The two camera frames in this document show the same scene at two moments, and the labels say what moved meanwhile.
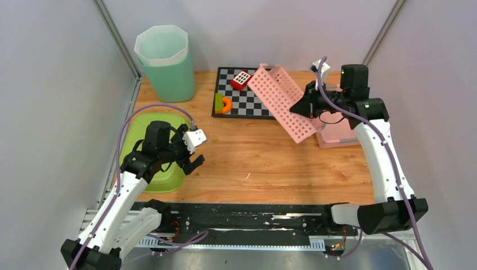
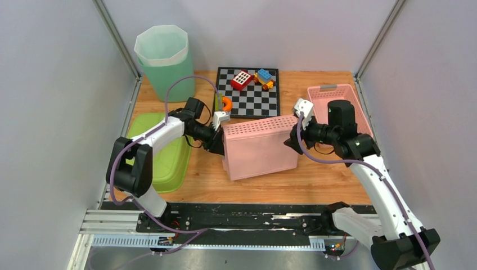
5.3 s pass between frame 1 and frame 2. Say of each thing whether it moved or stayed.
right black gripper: moved
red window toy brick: stayed
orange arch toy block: stayed
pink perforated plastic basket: moved
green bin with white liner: stayed
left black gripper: moved
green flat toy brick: stayed
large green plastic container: stayed
